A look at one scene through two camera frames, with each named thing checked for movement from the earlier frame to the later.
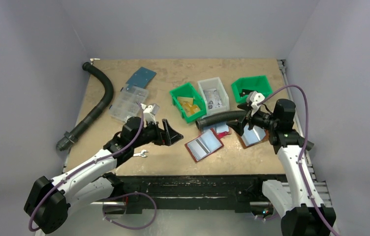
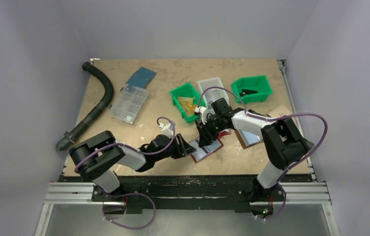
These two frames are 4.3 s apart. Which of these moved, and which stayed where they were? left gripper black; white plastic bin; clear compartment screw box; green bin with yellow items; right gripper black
Moved: right gripper black; left gripper black
Stayed: clear compartment screw box; white plastic bin; green bin with yellow items
